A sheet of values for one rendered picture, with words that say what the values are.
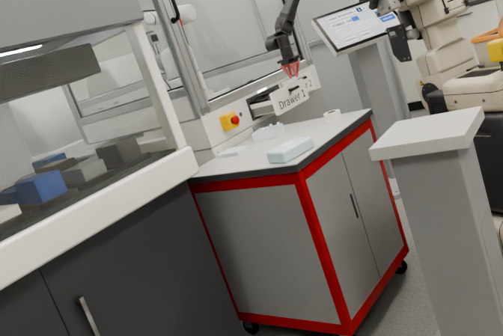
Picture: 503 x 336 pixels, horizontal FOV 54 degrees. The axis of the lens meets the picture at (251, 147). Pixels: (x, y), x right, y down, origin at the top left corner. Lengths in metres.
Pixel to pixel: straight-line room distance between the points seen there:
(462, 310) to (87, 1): 1.50
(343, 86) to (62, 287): 2.98
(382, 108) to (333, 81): 0.85
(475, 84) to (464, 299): 0.71
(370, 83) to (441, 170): 1.80
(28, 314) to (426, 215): 1.17
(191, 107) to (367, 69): 1.44
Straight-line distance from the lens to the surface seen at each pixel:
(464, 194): 1.54
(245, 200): 1.83
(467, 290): 1.71
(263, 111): 2.37
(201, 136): 2.19
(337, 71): 4.03
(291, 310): 1.99
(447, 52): 2.22
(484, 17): 4.97
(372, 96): 3.27
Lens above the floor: 1.16
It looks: 11 degrees down
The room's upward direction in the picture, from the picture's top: 19 degrees counter-clockwise
